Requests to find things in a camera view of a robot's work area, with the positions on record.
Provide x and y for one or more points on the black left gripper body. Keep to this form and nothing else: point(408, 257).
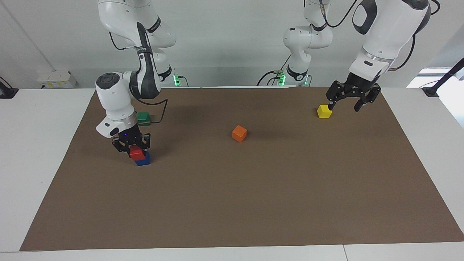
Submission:
point(359, 85)

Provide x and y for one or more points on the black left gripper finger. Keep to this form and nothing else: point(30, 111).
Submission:
point(370, 95)
point(335, 92)

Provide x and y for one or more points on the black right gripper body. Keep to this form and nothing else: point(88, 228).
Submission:
point(130, 136)

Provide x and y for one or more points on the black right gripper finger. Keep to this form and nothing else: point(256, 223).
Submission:
point(145, 141)
point(122, 146)

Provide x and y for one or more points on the red wooden block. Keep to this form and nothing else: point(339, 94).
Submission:
point(137, 154)

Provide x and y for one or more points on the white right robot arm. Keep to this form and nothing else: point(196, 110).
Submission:
point(116, 101)

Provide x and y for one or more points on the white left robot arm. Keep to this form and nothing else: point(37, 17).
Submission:
point(388, 32)

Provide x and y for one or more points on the blue wooden block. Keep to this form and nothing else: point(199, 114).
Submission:
point(144, 162)

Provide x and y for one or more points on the yellow wooden block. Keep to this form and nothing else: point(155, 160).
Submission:
point(323, 112)

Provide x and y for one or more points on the green wooden block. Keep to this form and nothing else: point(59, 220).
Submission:
point(144, 116)

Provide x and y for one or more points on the orange wooden block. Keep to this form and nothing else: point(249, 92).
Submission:
point(239, 134)

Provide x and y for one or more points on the black clamp stand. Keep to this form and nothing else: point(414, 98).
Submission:
point(430, 91)

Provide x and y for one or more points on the white power strip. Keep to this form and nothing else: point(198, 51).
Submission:
point(56, 79)

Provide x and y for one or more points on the brown table mat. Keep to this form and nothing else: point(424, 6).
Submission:
point(232, 199)

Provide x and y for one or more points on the black table clamp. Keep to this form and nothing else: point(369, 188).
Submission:
point(7, 92)

